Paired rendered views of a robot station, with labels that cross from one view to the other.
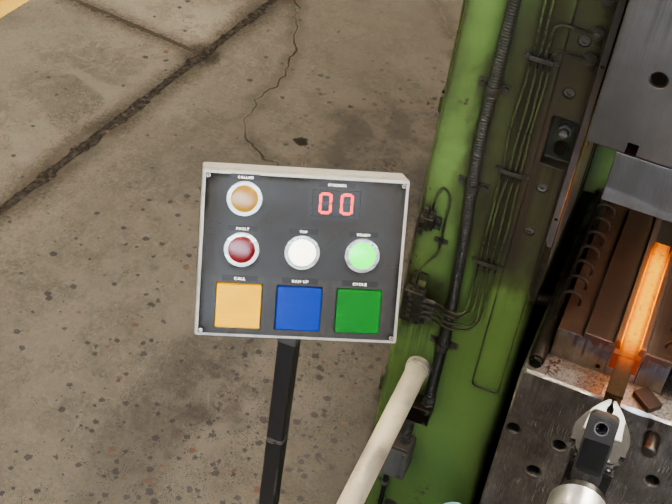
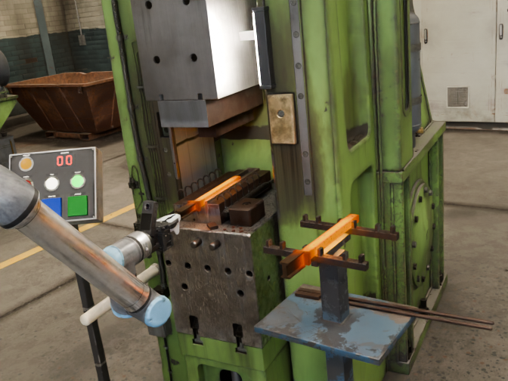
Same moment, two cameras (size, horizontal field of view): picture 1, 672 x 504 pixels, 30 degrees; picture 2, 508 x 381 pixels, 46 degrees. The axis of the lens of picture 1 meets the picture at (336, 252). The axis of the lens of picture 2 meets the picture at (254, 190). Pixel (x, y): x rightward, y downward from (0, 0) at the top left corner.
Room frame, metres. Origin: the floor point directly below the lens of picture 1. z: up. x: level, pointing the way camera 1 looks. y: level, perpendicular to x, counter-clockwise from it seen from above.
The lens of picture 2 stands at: (-0.41, -1.15, 1.67)
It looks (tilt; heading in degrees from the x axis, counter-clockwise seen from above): 18 degrees down; 13
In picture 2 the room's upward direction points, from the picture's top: 6 degrees counter-clockwise
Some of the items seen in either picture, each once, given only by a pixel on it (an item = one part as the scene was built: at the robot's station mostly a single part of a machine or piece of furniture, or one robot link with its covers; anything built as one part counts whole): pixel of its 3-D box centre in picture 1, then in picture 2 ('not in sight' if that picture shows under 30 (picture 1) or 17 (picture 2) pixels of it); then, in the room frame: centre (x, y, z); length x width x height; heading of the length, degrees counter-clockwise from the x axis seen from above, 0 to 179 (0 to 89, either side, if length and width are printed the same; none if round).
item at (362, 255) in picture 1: (362, 255); (77, 181); (1.55, -0.04, 1.09); 0.05 x 0.03 x 0.04; 74
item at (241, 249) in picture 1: (241, 249); not in sight; (1.52, 0.15, 1.09); 0.05 x 0.03 x 0.04; 74
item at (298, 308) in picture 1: (298, 307); (51, 208); (1.49, 0.05, 1.01); 0.07 x 0.05 x 0.07; 99
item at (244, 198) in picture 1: (244, 198); (26, 164); (1.56, 0.16, 1.16); 0.05 x 0.03 x 0.04; 74
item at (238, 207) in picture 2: not in sight; (247, 212); (1.54, -0.68, 0.95); 0.12 x 0.08 x 0.06; 164
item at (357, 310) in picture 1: (357, 310); (78, 205); (1.50, -0.05, 1.01); 0.07 x 0.05 x 0.07; 99
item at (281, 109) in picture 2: not in sight; (282, 119); (1.57, -0.83, 1.27); 0.09 x 0.02 x 0.17; 74
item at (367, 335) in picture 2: not in sight; (336, 319); (1.17, -1.01, 0.74); 0.40 x 0.30 x 0.02; 67
